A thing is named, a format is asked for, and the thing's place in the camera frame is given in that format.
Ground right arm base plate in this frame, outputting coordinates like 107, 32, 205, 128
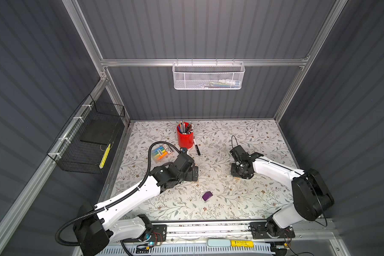
248, 221, 295, 239

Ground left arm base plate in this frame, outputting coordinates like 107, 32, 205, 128
144, 224, 167, 242

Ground purple block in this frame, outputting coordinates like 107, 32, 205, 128
202, 191, 213, 202

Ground pens in cup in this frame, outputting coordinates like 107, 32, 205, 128
177, 121, 193, 134

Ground yellow marker in basket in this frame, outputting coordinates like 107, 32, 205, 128
99, 144, 112, 169

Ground red pen cup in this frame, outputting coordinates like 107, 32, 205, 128
177, 131, 194, 149

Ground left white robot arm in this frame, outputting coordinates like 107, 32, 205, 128
73, 148, 199, 256

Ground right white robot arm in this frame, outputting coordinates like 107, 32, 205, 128
229, 145, 335, 237

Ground black wire basket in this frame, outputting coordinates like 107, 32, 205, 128
47, 96, 126, 175

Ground markers in white basket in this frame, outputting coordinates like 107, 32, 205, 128
201, 80, 242, 90

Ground black corrugated cable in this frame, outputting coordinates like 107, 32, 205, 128
55, 140, 181, 247

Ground white wire basket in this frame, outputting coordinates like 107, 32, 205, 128
172, 61, 245, 90

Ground black marker pen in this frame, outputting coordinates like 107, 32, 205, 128
194, 138, 201, 156

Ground colourful crayon box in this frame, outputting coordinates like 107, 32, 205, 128
151, 144, 173, 162

